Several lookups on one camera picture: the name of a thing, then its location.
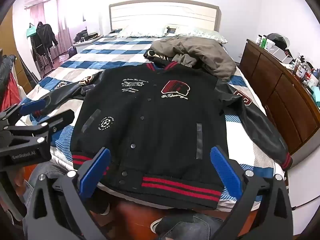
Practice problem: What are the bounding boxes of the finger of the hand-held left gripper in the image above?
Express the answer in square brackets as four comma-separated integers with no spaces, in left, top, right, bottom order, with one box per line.
[10,109,75,141]
[0,99,47,128]

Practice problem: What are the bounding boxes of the pink curtains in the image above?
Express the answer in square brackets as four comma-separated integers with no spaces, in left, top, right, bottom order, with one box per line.
[24,0,87,57]

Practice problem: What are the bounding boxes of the cluster of bottles and boxes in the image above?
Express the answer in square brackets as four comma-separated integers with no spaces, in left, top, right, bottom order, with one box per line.
[291,54,320,107]

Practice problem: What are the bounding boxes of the black clothes on rack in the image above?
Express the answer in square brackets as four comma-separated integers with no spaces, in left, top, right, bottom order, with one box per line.
[31,21,59,73]

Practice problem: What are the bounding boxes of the person's leg in jeans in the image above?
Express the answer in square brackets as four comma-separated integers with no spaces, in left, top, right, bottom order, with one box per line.
[26,160,77,205]

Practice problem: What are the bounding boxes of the dark helmet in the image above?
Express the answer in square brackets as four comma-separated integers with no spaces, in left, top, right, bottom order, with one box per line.
[267,33,292,53]

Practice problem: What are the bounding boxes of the green and white bottles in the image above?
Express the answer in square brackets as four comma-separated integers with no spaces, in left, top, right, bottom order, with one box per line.
[255,34,268,50]

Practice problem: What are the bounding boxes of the black and cream patterned cloth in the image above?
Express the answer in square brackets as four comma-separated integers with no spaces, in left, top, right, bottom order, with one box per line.
[143,49,173,63]

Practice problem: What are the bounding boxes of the white open box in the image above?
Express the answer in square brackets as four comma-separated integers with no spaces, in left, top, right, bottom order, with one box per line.
[269,45,293,63]

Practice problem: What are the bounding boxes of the brown wooden dresser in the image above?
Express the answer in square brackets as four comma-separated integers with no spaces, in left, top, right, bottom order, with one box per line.
[239,39,320,155]

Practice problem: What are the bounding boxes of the white nightstand with dark items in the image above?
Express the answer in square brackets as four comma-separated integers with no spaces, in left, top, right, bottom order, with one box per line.
[72,31,104,53]

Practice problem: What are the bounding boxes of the hanging red and black clothes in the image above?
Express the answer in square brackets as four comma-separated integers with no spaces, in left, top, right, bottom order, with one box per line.
[0,54,27,112]

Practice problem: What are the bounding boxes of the white floral pillow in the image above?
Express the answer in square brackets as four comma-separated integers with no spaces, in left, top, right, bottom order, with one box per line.
[175,27,228,44]
[118,25,168,38]

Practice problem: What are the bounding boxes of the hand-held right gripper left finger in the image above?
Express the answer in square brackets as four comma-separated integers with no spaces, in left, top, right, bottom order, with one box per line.
[26,147,112,240]

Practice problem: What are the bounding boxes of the black varsity jacket red stripes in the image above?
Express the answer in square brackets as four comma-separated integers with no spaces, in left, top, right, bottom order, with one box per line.
[37,62,293,210]

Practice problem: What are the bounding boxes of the grey padded jacket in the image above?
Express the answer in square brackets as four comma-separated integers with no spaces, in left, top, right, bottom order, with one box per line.
[150,36,237,81]

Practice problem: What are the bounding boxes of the bed with blue checked sheet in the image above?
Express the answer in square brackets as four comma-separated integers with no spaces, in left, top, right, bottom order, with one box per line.
[15,0,288,240]

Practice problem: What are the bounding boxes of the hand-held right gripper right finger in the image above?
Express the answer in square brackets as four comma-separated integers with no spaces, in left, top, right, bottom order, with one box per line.
[210,145,294,240]

